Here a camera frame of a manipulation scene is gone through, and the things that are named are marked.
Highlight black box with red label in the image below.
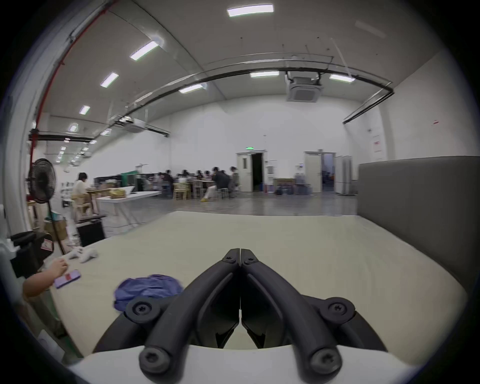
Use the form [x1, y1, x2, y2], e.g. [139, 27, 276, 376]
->
[9, 230, 55, 278]

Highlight black standing fan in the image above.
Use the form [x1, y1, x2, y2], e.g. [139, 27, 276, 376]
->
[28, 158, 67, 256]

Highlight group of people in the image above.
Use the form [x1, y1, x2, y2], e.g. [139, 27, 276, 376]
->
[157, 166, 241, 203]

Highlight white folding table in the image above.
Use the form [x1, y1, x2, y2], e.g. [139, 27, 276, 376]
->
[95, 190, 162, 227]

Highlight dark blue garment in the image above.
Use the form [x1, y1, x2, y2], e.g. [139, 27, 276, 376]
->
[113, 274, 184, 313]

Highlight black case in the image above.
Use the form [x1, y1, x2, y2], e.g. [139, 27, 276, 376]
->
[76, 219, 106, 247]

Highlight grey padded headboard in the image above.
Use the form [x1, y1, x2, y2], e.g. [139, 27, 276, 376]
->
[357, 155, 480, 297]

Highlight purple phone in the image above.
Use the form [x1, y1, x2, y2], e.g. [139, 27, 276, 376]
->
[53, 269, 82, 289]

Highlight person's left hand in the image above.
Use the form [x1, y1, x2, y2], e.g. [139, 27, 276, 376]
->
[47, 258, 70, 282]

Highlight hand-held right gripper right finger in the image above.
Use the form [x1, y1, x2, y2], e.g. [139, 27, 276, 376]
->
[240, 247, 388, 380]

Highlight white hand controller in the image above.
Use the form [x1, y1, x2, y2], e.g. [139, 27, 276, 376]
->
[62, 247, 99, 263]

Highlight person's left forearm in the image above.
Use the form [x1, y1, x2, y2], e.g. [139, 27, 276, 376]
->
[22, 271, 54, 299]

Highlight bed with beige sheet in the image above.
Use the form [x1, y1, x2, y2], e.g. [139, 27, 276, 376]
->
[49, 211, 469, 366]

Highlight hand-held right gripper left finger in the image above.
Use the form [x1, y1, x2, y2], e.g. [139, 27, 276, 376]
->
[92, 247, 241, 379]

